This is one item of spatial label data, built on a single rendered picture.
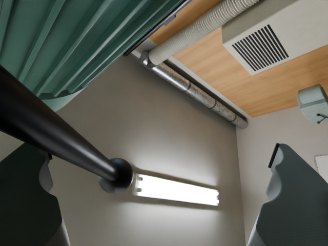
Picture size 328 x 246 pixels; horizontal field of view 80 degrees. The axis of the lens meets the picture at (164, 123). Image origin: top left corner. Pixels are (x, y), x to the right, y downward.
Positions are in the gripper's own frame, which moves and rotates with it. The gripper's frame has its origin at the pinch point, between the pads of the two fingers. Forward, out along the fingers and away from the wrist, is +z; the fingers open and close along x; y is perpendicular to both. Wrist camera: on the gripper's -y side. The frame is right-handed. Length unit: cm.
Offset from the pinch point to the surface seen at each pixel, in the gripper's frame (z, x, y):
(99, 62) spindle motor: 4.9, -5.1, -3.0
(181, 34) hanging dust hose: 173, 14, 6
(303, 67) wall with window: 205, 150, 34
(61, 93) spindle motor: 7.6, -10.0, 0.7
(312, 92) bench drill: 160, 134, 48
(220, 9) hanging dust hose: 155, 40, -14
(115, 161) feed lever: 4.4, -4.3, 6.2
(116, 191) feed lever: 2.6, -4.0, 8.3
